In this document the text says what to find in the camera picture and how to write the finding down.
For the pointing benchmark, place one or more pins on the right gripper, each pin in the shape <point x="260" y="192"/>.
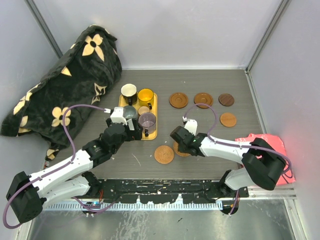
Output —
<point x="181" y="148"/>

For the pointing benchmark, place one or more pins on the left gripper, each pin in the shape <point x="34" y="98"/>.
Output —
<point x="135" y="134"/>

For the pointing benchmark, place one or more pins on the woven rattan coaster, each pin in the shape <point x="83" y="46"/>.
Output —
<point x="164" y="154"/>
<point x="175" y="148"/>

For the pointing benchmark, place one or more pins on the brown wooden saucer coaster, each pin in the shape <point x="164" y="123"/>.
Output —
<point x="178" y="100"/>
<point x="203" y="100"/>

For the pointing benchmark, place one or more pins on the light wooden coaster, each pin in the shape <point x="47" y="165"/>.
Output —
<point x="228" y="119"/>

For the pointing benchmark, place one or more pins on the dark wooden coaster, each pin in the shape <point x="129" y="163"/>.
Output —
<point x="226" y="99"/>

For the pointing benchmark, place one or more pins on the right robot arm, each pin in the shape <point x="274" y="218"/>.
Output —
<point x="261" y="164"/>

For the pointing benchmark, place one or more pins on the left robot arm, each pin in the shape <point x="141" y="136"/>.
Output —
<point x="28" y="195"/>

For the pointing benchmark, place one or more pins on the small red cup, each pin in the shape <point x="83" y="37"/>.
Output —
<point x="143" y="109"/>

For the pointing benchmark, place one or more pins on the grey speckled round mug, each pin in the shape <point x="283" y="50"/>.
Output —
<point x="130" y="112"/>

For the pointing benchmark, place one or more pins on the yellow serving tray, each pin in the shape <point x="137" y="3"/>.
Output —
<point x="154" y="110"/>

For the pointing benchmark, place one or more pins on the black mug cream interior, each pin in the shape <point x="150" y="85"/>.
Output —
<point x="129" y="92"/>

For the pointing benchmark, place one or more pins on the black floral plush blanket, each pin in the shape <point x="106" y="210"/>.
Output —
<point x="85" y="73"/>

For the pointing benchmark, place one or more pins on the pink patterned package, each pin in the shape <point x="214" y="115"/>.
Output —
<point x="277" y="144"/>

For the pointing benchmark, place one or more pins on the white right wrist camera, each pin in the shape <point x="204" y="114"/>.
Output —
<point x="190" y="124"/>

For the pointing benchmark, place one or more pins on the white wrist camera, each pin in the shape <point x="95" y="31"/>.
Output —
<point x="190" y="124"/>
<point x="116" y="115"/>

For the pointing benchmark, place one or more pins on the purple mug black handle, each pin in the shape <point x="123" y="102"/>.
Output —
<point x="148" y="122"/>

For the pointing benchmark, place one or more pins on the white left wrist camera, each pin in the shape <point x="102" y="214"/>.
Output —
<point x="116" y="115"/>

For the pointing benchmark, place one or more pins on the yellow mug black handle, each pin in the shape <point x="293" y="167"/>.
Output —
<point x="146" y="98"/>

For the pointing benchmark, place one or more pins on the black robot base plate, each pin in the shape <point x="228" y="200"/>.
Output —
<point x="160" y="191"/>

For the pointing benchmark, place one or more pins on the white slotted cable duct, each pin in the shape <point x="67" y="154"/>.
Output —
<point x="176" y="206"/>

